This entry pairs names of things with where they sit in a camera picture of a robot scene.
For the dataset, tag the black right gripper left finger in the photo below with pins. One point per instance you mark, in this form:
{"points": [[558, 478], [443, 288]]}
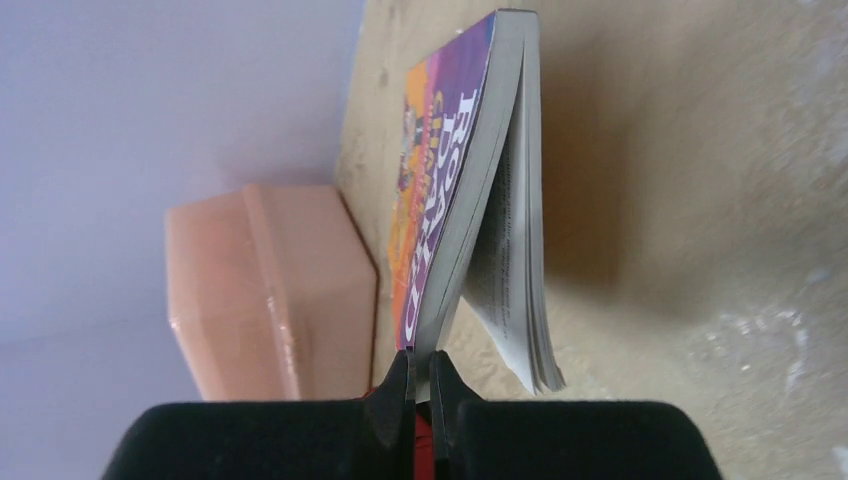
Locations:
{"points": [[368, 437]]}

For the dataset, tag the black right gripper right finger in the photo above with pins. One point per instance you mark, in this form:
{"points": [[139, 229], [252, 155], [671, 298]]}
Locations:
{"points": [[474, 438]]}

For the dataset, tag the Roald Dahl Charlie paperback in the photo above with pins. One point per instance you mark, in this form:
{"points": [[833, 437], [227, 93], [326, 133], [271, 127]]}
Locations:
{"points": [[467, 224]]}

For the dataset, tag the red backpack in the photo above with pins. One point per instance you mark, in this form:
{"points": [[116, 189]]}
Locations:
{"points": [[424, 437]]}

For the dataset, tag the translucent pink storage box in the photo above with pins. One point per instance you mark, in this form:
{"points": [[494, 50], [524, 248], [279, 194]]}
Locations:
{"points": [[271, 295]]}

